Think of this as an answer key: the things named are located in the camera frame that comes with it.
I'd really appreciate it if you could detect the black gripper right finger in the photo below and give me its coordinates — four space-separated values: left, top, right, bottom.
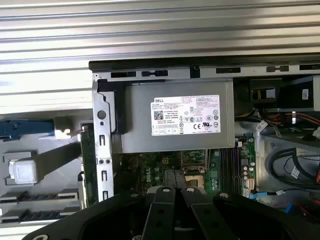
175 169 320 240

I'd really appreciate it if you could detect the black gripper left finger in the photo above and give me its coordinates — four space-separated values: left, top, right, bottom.
23 169 177 240

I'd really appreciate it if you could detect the black RAM slot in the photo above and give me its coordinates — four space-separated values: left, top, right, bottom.
229 148 236 196
234 148 241 196
224 148 231 196
219 148 226 196

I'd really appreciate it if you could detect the CPU socket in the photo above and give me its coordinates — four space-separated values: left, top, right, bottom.
184 171 204 188

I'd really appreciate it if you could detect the green motherboard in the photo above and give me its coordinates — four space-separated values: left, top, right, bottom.
113 134 258 201

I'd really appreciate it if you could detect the metal socket cover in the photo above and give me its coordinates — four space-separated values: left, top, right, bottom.
180 149 209 174

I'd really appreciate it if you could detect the grey power supply unit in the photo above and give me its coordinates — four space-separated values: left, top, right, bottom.
111 79 236 154

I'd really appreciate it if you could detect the green graphics card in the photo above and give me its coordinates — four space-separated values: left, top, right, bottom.
79 122 99 208

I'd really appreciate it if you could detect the black PC case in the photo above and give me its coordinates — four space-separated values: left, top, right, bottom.
88 53 320 218

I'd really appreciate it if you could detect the grey parts rack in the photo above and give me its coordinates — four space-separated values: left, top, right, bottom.
0 109 87 226

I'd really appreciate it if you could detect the silver CPU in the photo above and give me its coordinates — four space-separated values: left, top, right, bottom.
8 159 39 185

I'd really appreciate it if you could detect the hard disk in blue carrier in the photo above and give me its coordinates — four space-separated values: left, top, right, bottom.
0 118 55 140

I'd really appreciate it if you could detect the black cable loop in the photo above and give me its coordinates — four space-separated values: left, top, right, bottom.
264 147 320 187

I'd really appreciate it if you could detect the orange wire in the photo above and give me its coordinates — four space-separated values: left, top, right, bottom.
264 111 320 126

